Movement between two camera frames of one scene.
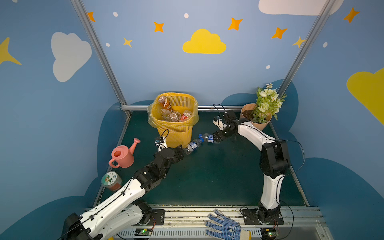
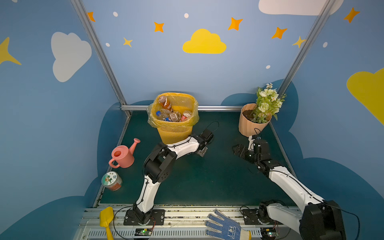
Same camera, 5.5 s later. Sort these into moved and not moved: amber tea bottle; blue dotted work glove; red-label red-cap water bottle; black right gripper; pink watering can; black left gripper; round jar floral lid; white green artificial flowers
Moved: black left gripper; black right gripper
Not moved: pink watering can; white green artificial flowers; round jar floral lid; blue dotted work glove; amber tea bottle; red-label red-cap water bottle
